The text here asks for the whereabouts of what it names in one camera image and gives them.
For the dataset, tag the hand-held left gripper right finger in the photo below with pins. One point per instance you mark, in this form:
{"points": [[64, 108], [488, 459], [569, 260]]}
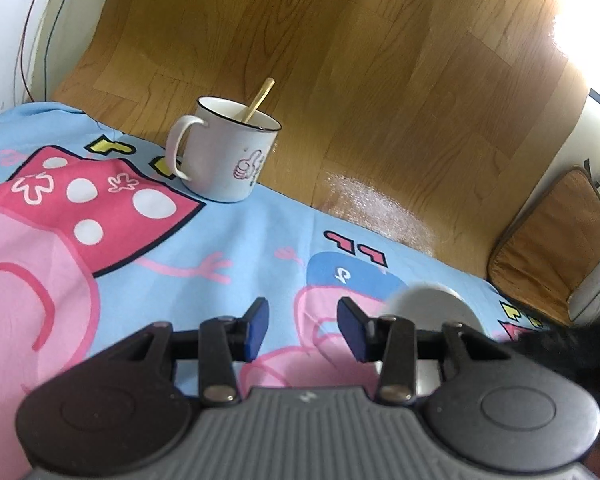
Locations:
{"points": [[351, 331]]}

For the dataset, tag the cartoon pig printed blanket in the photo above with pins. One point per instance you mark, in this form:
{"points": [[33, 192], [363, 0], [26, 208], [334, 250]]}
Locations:
{"points": [[230, 245]]}

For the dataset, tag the white metal cabinet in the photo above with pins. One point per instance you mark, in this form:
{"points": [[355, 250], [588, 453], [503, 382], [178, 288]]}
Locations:
{"points": [[596, 287]]}

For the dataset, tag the white enamel mug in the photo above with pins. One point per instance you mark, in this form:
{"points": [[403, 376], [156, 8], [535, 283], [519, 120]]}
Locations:
{"points": [[220, 160]]}

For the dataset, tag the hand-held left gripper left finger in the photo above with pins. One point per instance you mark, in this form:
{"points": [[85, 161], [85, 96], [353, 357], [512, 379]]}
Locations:
{"points": [[257, 331]]}

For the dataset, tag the gold spoon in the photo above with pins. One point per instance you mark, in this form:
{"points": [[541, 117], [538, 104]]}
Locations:
{"points": [[259, 101]]}

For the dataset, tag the brown seat cushion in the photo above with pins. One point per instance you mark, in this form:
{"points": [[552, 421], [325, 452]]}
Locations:
{"points": [[555, 250]]}

